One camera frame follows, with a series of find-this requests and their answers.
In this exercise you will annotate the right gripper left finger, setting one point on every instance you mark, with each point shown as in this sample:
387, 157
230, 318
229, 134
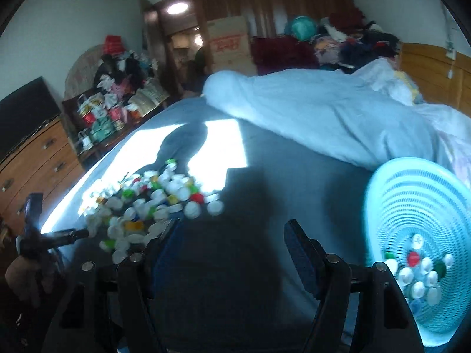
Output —
107, 306

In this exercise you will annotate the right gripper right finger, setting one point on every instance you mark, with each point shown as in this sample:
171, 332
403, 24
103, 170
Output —
384, 322

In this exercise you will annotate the person left hand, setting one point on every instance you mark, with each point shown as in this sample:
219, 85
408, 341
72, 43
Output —
21, 276

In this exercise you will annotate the red cap in basket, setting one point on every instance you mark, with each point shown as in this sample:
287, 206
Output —
413, 259

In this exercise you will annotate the wooden drawer dresser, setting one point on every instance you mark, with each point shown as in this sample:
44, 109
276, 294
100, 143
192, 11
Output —
46, 163

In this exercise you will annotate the turquoise plastic basket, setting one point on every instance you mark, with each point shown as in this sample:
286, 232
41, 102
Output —
414, 204

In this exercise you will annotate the grey-blue bed blanket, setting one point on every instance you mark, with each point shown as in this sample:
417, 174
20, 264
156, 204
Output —
228, 283

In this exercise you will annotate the black television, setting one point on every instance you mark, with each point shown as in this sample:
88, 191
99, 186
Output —
23, 112

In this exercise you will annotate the red bottle cap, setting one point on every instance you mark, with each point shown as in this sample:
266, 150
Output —
197, 197

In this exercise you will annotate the white cap far right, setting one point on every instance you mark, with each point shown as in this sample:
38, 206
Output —
215, 208

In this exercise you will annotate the pile of bags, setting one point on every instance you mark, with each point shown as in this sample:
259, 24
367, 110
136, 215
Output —
108, 89

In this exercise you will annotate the light blue duvet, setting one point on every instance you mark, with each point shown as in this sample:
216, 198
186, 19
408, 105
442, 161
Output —
365, 118

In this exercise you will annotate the wooden headboard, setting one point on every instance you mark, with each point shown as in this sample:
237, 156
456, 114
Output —
441, 79

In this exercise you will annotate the cardboard box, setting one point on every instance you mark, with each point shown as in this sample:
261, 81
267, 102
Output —
230, 46

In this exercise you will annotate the clothes pile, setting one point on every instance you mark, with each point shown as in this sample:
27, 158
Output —
344, 41

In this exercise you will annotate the teal round bag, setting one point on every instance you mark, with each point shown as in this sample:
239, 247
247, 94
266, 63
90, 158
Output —
301, 28

